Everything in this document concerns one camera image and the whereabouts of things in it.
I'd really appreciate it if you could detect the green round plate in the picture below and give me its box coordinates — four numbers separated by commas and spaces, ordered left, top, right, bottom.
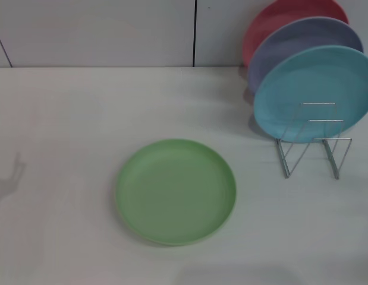
115, 138, 237, 247

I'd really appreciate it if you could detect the blue round plate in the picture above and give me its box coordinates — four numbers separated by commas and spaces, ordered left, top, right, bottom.
253, 45, 368, 144

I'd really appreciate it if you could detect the pink round plate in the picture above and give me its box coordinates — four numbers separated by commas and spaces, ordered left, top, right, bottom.
242, 0, 350, 68

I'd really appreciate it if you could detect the purple round plate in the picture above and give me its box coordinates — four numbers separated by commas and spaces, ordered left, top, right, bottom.
248, 17, 364, 94

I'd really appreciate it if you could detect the silver wire plate rack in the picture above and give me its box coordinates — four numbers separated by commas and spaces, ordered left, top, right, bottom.
275, 102, 353, 180

